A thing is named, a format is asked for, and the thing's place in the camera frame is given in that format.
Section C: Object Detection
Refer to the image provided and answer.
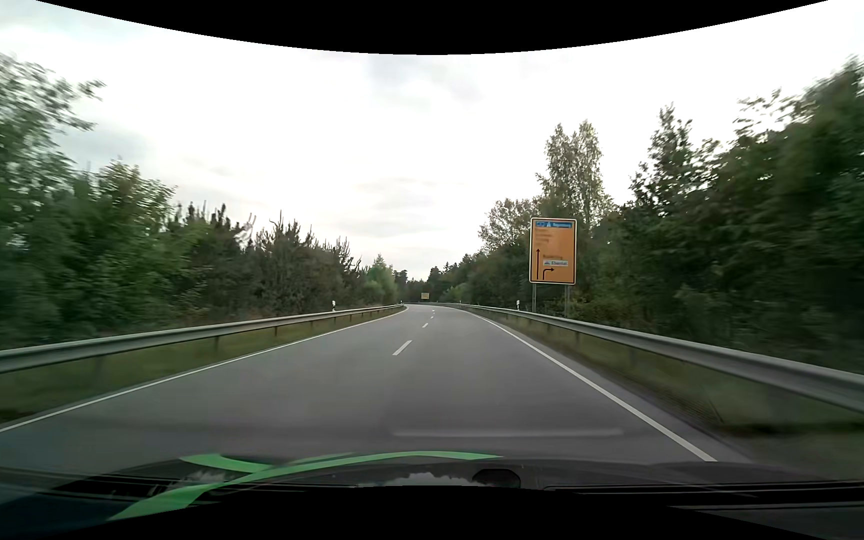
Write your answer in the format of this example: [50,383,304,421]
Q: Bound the large yellow direction sign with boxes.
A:
[528,216,579,318]

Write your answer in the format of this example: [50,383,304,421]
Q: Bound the grey asphalt road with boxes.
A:
[0,303,752,481]

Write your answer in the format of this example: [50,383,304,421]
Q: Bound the road markings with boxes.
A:
[0,305,718,463]

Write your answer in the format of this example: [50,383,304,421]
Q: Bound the car's own bonnet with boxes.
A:
[0,450,864,540]

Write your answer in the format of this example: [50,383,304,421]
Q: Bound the grass verge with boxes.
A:
[0,306,407,440]
[462,306,864,481]

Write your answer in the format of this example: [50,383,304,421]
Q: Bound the row of trees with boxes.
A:
[0,18,411,357]
[402,56,864,384]

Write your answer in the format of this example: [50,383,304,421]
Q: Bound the grey metal guard rail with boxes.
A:
[0,303,407,384]
[432,302,864,427]

